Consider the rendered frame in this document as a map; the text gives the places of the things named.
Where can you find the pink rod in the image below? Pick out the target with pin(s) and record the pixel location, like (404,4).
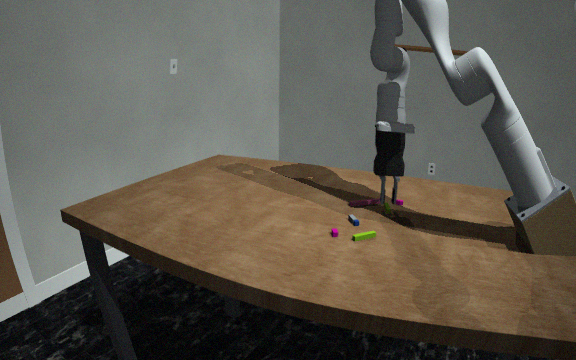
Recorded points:
(364,202)

